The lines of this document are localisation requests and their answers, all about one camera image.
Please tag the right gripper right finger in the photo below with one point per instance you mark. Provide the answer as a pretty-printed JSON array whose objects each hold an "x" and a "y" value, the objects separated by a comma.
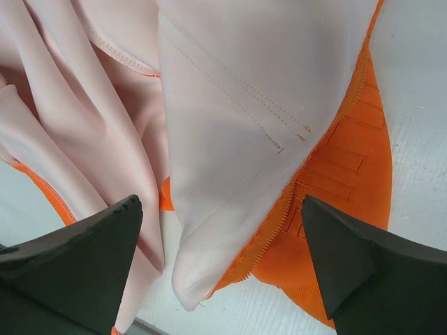
[{"x": 373, "y": 281}]

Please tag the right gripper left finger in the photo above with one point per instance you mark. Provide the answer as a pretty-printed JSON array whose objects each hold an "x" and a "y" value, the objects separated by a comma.
[{"x": 71, "y": 281}]

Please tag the orange jacket with pink lining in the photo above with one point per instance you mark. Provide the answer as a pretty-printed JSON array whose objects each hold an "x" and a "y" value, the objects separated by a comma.
[{"x": 228, "y": 113}]

